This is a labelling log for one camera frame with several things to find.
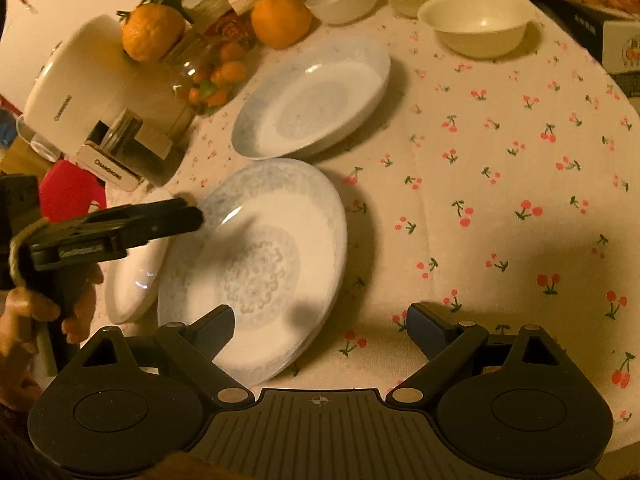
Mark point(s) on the red object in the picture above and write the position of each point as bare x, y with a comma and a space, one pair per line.
67, 192

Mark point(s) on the orange with leaves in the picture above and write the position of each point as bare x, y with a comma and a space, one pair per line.
152, 32

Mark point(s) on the white floral swirl plate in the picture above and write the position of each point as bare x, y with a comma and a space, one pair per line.
135, 280

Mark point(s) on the blue patterned plate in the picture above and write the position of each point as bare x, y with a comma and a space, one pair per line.
280, 240

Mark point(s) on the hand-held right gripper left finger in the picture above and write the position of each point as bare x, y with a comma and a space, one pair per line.
222, 325

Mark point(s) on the orange cardboard box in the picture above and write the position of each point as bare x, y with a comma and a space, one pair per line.
615, 40

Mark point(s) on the cherry print tablecloth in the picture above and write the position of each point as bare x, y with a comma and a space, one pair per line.
500, 160

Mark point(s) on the red label can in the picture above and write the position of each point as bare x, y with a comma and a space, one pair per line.
230, 30

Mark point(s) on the white oval deep plate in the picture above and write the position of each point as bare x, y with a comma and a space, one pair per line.
310, 100

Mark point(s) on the large orange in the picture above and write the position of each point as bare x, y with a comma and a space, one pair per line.
280, 22

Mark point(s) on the white kitchen appliance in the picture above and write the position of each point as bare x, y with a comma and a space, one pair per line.
75, 75

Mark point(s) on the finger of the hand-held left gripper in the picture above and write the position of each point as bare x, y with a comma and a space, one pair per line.
165, 222

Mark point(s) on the white and dark small box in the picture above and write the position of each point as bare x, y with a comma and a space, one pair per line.
125, 157

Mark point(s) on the person's left hand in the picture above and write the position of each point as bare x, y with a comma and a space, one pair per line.
20, 310

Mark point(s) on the glass jar of kumquats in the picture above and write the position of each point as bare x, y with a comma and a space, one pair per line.
220, 77

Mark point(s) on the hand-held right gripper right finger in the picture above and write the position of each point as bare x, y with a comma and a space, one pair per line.
422, 330

